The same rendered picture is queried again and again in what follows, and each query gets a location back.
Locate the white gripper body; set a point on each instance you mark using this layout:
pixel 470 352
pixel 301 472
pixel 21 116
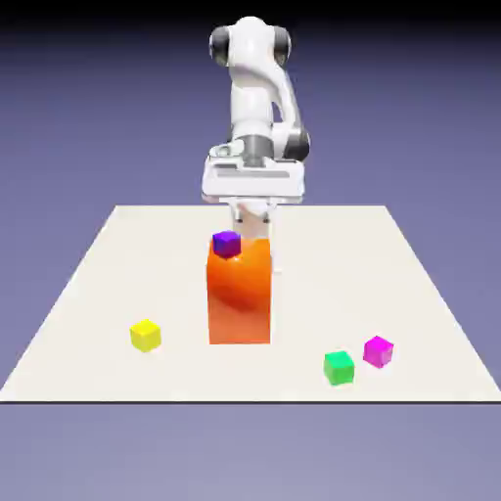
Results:
pixel 254 186

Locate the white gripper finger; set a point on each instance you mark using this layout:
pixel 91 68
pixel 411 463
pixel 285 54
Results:
pixel 237 213
pixel 267 213

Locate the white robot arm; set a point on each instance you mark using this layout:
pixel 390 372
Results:
pixel 250 78

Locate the small purple cube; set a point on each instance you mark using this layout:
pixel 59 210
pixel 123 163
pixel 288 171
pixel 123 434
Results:
pixel 226 244

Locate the small yellow cube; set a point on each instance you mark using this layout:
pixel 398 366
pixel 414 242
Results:
pixel 145 336

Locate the small green cube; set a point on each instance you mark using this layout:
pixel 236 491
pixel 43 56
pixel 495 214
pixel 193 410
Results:
pixel 339 368

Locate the small magenta cube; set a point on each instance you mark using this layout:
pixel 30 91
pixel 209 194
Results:
pixel 377 352

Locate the large orange box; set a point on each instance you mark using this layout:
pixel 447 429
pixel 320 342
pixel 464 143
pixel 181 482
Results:
pixel 238 297

